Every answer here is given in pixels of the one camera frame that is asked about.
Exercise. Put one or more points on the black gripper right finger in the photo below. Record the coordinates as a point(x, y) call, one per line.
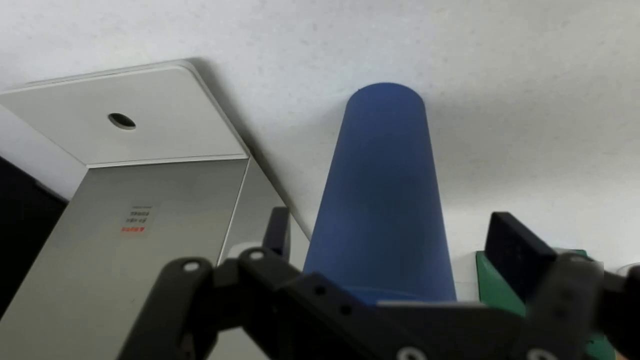
point(573, 301)

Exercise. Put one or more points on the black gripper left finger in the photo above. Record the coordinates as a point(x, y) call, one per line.
point(220, 301)

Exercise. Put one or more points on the blue plastic cup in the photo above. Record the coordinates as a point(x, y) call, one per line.
point(382, 201)

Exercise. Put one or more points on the silver coffee maker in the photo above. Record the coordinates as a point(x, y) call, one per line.
point(133, 227)

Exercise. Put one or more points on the green tissue box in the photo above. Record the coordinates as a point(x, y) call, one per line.
point(496, 289)

